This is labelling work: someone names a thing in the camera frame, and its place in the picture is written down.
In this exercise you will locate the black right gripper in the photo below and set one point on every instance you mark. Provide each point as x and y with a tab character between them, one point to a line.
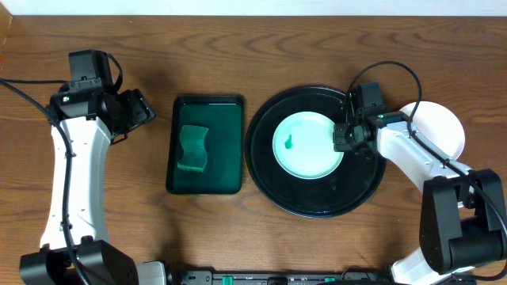
340	143

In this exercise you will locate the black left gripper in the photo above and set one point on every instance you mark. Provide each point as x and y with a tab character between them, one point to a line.
138	108

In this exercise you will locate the pale green back plate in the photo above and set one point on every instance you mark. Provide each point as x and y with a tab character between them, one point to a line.
303	145

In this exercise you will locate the white plate with green stain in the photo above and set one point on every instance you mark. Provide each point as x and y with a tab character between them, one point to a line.
441	127

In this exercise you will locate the green scrubbing sponge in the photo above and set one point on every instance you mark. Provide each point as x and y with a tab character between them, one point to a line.
192	140

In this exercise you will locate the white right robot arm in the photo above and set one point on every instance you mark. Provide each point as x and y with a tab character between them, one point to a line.
463	216

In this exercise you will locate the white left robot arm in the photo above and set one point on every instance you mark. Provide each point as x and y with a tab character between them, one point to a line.
75	246

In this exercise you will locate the round black serving tray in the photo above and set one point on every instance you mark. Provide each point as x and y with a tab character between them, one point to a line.
341	191

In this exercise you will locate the dark green rectangular tray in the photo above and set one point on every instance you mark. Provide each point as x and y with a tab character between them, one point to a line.
223	116

